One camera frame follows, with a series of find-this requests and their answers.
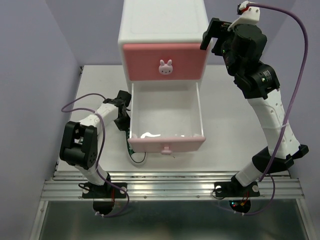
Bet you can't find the pink front drawer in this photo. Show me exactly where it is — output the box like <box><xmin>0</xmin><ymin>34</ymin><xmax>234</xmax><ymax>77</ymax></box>
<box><xmin>123</xmin><ymin>43</ymin><xmax>208</xmax><ymax>81</ymax></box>

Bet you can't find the light pink drawer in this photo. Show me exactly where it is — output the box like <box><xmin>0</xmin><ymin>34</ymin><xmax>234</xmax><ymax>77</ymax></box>
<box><xmin>128</xmin><ymin>80</ymin><xmax>206</xmax><ymax>154</ymax></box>

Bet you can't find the green sneaker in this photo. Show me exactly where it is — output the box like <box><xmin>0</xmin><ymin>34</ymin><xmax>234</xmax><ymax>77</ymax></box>
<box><xmin>125</xmin><ymin>129</ymin><xmax>147</xmax><ymax>167</ymax></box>

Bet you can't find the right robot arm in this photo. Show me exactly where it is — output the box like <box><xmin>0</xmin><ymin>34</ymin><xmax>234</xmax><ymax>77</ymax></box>
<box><xmin>200</xmin><ymin>18</ymin><xmax>309</xmax><ymax>198</ymax></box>

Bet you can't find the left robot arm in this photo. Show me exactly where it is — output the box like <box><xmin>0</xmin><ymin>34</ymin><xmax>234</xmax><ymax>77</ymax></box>
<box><xmin>59</xmin><ymin>90</ymin><xmax>132</xmax><ymax>197</ymax></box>

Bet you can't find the white shoe cabinet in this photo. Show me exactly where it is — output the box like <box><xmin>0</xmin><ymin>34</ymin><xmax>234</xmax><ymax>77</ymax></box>
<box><xmin>118</xmin><ymin>0</ymin><xmax>209</xmax><ymax>82</ymax></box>

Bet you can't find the pink bunny drawer knob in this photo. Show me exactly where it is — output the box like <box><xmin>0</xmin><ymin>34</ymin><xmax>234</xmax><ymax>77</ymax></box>
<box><xmin>158</xmin><ymin>59</ymin><xmax>173</xmax><ymax>75</ymax></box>

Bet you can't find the pink lower drawer knob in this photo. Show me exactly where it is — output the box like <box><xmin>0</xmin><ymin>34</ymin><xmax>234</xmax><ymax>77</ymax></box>
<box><xmin>160</xmin><ymin>146</ymin><xmax>173</xmax><ymax>155</ymax></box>

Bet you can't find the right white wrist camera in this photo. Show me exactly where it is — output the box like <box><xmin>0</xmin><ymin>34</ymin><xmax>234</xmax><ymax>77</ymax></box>
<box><xmin>227</xmin><ymin>0</ymin><xmax>260</xmax><ymax>32</ymax></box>

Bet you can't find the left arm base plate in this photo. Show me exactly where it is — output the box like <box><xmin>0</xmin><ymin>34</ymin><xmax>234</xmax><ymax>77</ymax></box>
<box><xmin>78</xmin><ymin>182</ymin><xmax>126</xmax><ymax>199</ymax></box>

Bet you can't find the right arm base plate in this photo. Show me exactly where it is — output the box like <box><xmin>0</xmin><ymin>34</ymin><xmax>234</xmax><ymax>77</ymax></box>
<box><xmin>213</xmin><ymin>181</ymin><xmax>260</xmax><ymax>198</ymax></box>

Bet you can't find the aluminium rail frame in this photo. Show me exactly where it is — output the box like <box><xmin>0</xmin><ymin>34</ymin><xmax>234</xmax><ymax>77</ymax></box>
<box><xmin>28</xmin><ymin>64</ymin><xmax>316</xmax><ymax>240</ymax></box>

